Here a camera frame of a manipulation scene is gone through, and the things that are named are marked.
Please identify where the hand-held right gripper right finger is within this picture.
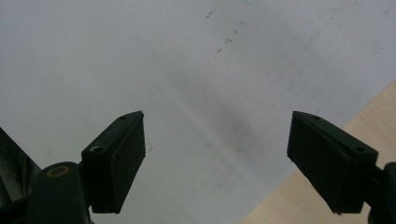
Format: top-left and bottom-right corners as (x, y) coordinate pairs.
(286, 110), (379, 215)

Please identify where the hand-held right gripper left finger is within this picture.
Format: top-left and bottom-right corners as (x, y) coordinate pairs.
(80, 110), (147, 215)

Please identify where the dark glossy object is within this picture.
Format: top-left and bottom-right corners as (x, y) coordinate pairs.
(0, 126), (42, 208)

